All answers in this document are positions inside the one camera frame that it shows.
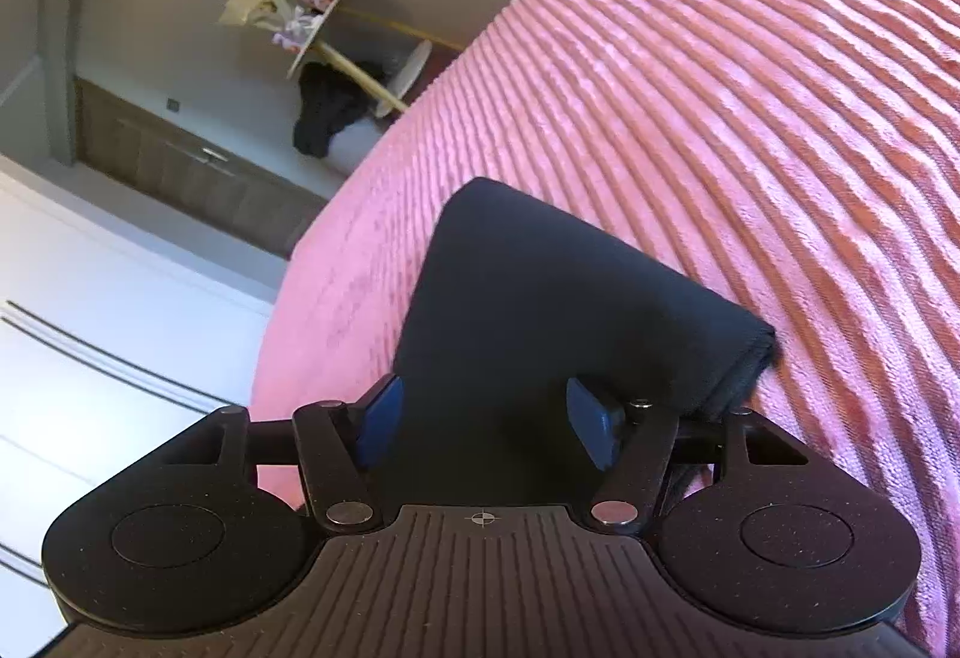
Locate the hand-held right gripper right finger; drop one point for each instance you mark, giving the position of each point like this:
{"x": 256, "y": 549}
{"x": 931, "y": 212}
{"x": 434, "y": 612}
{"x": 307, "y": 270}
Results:
{"x": 592, "y": 422}

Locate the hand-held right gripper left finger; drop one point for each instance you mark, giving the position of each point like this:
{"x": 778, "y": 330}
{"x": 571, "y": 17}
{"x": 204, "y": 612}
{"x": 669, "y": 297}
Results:
{"x": 382, "y": 419}

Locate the black pants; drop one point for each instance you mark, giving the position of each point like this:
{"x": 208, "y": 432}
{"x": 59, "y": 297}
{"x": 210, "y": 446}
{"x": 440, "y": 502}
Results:
{"x": 540, "y": 298}

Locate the white bin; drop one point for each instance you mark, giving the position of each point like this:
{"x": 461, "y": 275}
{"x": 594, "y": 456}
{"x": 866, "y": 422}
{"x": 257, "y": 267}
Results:
{"x": 356, "y": 148}

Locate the white wardrobe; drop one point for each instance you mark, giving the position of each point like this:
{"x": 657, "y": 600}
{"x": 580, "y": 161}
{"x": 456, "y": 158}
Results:
{"x": 112, "y": 298}

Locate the wood panelled door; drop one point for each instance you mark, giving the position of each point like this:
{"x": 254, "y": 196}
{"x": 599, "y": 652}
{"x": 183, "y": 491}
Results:
{"x": 195, "y": 178}

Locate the dark cloth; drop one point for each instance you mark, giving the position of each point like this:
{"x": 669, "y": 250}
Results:
{"x": 322, "y": 111}

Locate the wooden side table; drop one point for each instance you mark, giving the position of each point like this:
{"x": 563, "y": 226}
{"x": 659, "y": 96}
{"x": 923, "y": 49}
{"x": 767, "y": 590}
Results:
{"x": 360, "y": 77}

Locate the pink striped blanket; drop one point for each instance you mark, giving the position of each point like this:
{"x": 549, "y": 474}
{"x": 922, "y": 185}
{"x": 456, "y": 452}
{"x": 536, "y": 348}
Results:
{"x": 750, "y": 103}

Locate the small toy figurines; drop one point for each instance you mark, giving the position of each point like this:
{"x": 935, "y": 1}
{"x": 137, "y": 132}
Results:
{"x": 304, "y": 21}

